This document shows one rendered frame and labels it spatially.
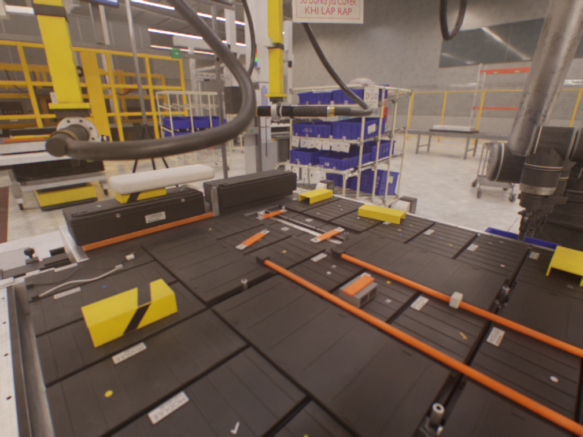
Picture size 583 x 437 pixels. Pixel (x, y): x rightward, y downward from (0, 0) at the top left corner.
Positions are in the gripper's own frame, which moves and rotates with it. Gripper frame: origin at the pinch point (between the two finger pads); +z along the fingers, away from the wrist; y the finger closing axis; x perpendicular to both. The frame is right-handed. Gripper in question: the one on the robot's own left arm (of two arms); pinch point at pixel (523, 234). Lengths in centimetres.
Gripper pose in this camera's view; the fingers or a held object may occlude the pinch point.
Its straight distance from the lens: 138.3
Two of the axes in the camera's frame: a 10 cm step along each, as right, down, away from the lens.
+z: 0.0, 9.4, 3.5
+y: -7.1, 2.4, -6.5
